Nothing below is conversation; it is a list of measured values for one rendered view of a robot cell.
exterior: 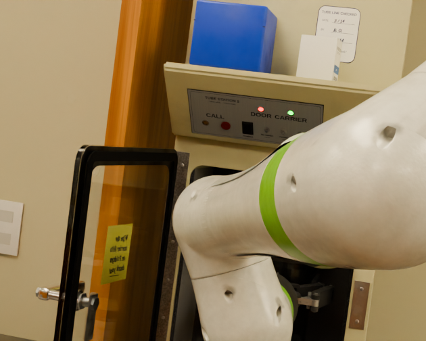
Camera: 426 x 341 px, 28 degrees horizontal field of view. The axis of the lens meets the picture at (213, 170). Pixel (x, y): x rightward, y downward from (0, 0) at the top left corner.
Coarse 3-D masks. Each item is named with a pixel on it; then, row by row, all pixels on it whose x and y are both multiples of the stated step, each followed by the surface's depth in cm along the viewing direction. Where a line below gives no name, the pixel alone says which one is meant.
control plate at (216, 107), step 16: (192, 96) 119; (208, 96) 118; (224, 96) 118; (240, 96) 117; (192, 112) 121; (208, 112) 121; (224, 112) 120; (240, 112) 119; (256, 112) 118; (272, 112) 118; (304, 112) 116; (320, 112) 115; (192, 128) 124; (208, 128) 123; (240, 128) 121; (256, 128) 120; (272, 128) 120; (288, 128) 119; (304, 128) 118
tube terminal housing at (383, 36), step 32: (224, 0) 126; (256, 0) 125; (288, 0) 124; (320, 0) 123; (352, 0) 122; (384, 0) 121; (192, 32) 127; (288, 32) 124; (384, 32) 121; (288, 64) 125; (352, 64) 123; (384, 64) 122; (192, 160) 128; (224, 160) 127; (256, 160) 126; (352, 288) 123
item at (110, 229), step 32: (96, 192) 103; (128, 192) 112; (160, 192) 122; (96, 224) 104; (128, 224) 113; (160, 224) 124; (64, 256) 99; (96, 256) 105; (128, 256) 115; (64, 288) 99; (96, 288) 106; (128, 288) 116; (96, 320) 108; (128, 320) 118
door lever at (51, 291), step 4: (52, 284) 107; (56, 284) 107; (40, 288) 104; (44, 288) 104; (48, 288) 104; (52, 288) 105; (56, 288) 105; (36, 292) 104; (40, 292) 104; (44, 292) 104; (48, 292) 104; (52, 292) 104; (56, 292) 104; (40, 296) 104; (44, 296) 104; (48, 296) 104; (52, 296) 104; (56, 296) 103; (56, 300) 104
